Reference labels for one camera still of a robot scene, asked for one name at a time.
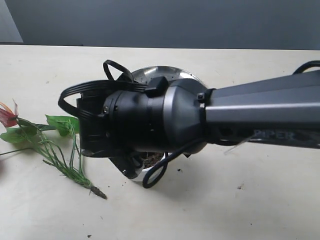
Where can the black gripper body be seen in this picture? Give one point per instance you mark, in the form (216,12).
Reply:
(98,136)

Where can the artificial red anthurium plant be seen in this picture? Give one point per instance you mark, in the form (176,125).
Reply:
(22,131)

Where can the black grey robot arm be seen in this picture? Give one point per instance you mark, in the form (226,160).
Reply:
(125,119)

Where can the dark soil in pot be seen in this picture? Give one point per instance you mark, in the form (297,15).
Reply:
(149,159)

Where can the round steel plate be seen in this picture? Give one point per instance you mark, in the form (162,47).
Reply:
(171,73)

